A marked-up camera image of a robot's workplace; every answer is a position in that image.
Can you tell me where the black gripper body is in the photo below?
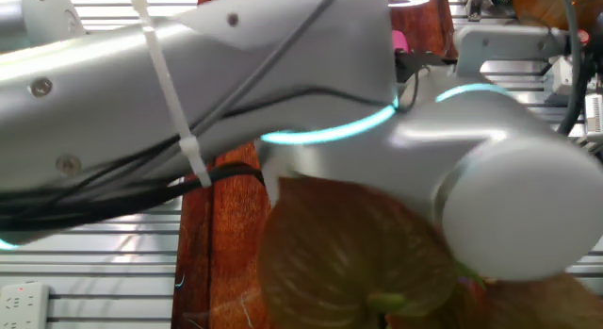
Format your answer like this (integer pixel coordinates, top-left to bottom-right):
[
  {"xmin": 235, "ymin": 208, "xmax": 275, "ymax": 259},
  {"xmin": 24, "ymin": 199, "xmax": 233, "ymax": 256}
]
[{"xmin": 394, "ymin": 51, "xmax": 458, "ymax": 83}]

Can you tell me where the pink plastic watering can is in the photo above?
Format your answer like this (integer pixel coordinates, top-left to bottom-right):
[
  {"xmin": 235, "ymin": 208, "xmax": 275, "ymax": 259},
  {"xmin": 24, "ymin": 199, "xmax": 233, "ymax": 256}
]
[{"xmin": 391, "ymin": 29, "xmax": 410, "ymax": 55}]

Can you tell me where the potted green leafy plant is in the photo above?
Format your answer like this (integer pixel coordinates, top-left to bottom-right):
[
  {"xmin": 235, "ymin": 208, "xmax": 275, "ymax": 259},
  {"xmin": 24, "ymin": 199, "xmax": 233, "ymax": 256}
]
[{"xmin": 256, "ymin": 175, "xmax": 603, "ymax": 329}]

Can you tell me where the white zip tie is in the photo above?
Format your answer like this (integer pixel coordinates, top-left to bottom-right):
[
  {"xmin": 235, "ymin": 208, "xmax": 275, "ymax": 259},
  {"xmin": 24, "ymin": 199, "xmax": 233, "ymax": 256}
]
[{"xmin": 129, "ymin": 0, "xmax": 213, "ymax": 189}]

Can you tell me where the glossy wood grain board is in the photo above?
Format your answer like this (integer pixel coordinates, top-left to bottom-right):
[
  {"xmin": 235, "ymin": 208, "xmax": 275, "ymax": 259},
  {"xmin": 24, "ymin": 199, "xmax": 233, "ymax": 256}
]
[{"xmin": 170, "ymin": 0, "xmax": 458, "ymax": 329}]

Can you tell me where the white power strip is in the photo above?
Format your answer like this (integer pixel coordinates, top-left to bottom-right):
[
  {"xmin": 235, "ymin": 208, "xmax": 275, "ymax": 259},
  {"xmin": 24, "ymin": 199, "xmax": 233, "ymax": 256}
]
[{"xmin": 0, "ymin": 280, "xmax": 52, "ymax": 329}]

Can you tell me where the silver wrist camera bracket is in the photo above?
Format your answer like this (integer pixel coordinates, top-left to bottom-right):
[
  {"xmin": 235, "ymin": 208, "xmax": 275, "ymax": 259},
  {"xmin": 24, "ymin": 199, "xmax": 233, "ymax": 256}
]
[{"xmin": 454, "ymin": 25, "xmax": 574, "ymax": 78}]

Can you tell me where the silver ribbed depth camera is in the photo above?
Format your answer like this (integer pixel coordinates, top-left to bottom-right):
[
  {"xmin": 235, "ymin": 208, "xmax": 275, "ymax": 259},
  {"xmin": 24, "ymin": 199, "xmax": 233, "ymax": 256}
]
[{"xmin": 583, "ymin": 92, "xmax": 603, "ymax": 135}]

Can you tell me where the aluminium camera mount bar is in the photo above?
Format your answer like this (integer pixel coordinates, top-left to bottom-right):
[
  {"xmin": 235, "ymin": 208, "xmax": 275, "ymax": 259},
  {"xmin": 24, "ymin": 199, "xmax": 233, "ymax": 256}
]
[{"xmin": 572, "ymin": 130, "xmax": 603, "ymax": 156}]

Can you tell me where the blurred black wrist cable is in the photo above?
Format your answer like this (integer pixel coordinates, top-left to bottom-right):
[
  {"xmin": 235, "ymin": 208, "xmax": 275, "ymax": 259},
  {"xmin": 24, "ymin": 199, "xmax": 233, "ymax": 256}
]
[{"xmin": 0, "ymin": 0, "xmax": 420, "ymax": 234}]

